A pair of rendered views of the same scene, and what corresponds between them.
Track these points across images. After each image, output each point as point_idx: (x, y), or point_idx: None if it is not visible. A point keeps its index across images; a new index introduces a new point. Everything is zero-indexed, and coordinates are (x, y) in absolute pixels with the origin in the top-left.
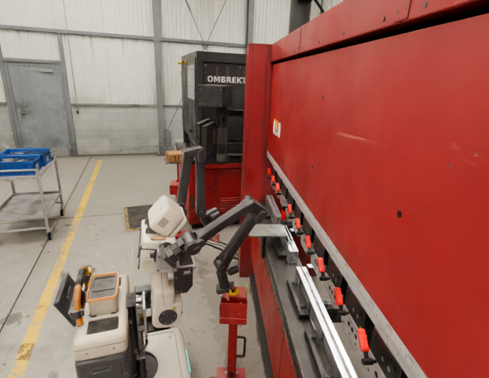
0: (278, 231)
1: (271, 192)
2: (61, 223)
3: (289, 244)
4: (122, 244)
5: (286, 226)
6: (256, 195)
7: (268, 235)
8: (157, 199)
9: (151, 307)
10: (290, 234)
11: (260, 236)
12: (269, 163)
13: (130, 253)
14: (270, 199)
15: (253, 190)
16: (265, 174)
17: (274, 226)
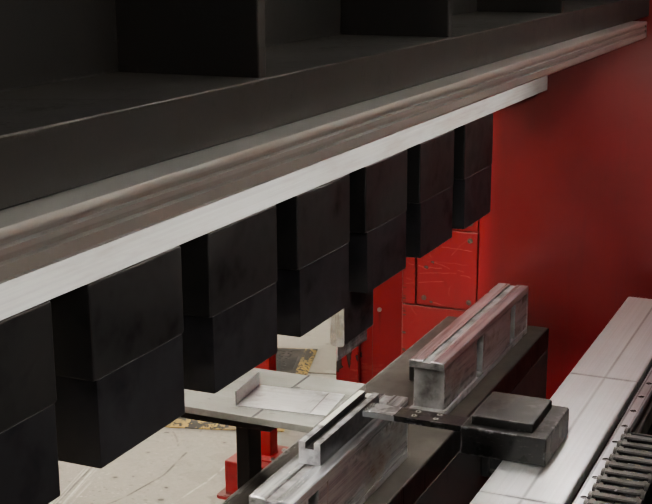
0: (300, 405)
1: (538, 275)
2: None
3: (295, 467)
4: (63, 465)
5: (373, 396)
6: (466, 284)
7: (227, 414)
8: (309, 335)
9: None
10: (340, 425)
11: (190, 412)
12: (522, 128)
13: (63, 497)
14: (489, 301)
15: (451, 256)
16: (502, 180)
17: (319, 384)
